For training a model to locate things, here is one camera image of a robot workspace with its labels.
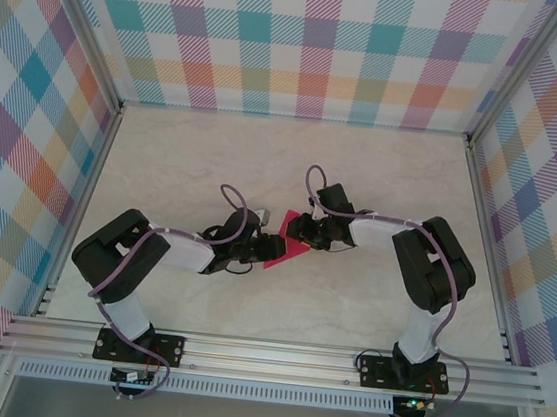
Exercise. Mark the aluminium frame post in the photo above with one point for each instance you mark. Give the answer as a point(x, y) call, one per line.
point(88, 28)
point(520, 70)

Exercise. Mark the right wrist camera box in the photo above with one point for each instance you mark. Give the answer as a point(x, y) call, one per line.
point(317, 212)

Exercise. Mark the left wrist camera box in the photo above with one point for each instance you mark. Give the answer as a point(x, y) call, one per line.
point(263, 215)

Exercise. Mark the aluminium side rail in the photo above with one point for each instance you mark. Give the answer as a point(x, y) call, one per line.
point(485, 217)
point(89, 182)

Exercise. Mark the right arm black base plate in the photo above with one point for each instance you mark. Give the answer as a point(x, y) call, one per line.
point(375, 373)

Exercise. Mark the pink square cloth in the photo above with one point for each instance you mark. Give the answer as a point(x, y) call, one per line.
point(288, 257)

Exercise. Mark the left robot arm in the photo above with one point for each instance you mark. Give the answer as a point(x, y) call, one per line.
point(117, 250)

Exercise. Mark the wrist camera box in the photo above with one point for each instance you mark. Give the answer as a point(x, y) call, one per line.
point(317, 212)
point(263, 215)

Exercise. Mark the black controller board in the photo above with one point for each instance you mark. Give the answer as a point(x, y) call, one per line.
point(131, 376)

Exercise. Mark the controller board with green light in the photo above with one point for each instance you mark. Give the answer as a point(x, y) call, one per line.
point(412, 404)

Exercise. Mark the aluminium mounting rail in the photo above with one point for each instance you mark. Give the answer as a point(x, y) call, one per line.
point(266, 358)

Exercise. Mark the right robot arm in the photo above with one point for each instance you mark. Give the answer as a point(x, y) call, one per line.
point(432, 271)

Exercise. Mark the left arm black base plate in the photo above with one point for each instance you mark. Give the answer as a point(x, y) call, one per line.
point(172, 350)

